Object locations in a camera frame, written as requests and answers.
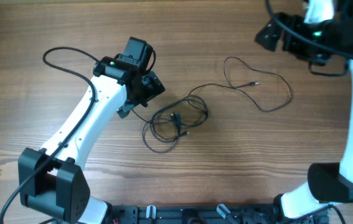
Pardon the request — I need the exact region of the black micro usb cable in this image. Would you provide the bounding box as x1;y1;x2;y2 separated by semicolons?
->
131;95;210;154

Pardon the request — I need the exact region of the black usb cable thick plug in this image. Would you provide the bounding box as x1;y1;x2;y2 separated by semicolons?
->
148;95;209;143

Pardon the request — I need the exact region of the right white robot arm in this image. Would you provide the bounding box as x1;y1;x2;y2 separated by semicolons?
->
255;1;353;223

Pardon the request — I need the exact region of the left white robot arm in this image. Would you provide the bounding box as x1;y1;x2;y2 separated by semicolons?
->
16;37;165;223

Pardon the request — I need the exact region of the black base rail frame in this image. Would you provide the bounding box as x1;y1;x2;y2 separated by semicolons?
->
104;204;329;224

